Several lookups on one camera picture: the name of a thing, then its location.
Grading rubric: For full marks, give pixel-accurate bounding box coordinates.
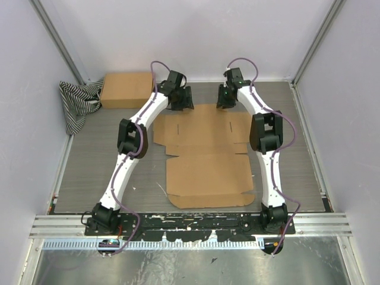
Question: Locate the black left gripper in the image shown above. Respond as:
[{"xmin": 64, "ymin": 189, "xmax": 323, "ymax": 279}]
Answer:
[{"xmin": 170, "ymin": 86, "xmax": 194, "ymax": 112}]

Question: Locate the brown cardboard box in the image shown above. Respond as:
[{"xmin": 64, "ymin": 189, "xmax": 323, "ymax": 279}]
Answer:
[
  {"xmin": 100, "ymin": 72, "xmax": 153, "ymax": 109},
  {"xmin": 153, "ymin": 104, "xmax": 255, "ymax": 209}
]

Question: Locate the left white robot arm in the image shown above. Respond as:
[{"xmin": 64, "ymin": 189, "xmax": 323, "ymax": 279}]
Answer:
[{"xmin": 87, "ymin": 70, "xmax": 194, "ymax": 236}]

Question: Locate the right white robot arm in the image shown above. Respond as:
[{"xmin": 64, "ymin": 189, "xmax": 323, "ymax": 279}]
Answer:
[{"xmin": 217, "ymin": 68, "xmax": 288, "ymax": 234}]

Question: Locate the closed brown cardboard box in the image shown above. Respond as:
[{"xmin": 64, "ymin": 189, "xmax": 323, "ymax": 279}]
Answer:
[{"xmin": 100, "ymin": 72, "xmax": 153, "ymax": 109}]

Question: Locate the black white striped cloth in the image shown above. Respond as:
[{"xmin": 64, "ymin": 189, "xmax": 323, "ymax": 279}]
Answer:
[{"xmin": 59, "ymin": 77, "xmax": 105, "ymax": 135}]

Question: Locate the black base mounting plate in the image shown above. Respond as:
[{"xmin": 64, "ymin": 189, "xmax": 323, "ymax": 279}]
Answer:
[{"xmin": 84, "ymin": 212, "xmax": 295, "ymax": 242}]

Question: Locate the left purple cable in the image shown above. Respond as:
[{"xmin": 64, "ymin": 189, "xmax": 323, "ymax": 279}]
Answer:
[{"xmin": 105, "ymin": 61, "xmax": 173, "ymax": 257}]

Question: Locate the aluminium frame rail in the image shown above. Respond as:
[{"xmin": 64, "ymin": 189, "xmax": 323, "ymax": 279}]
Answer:
[{"xmin": 29, "ymin": 213, "xmax": 352, "ymax": 239}]

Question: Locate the slotted cable duct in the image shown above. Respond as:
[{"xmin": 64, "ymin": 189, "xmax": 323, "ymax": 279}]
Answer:
[{"xmin": 42, "ymin": 237, "xmax": 264, "ymax": 251}]

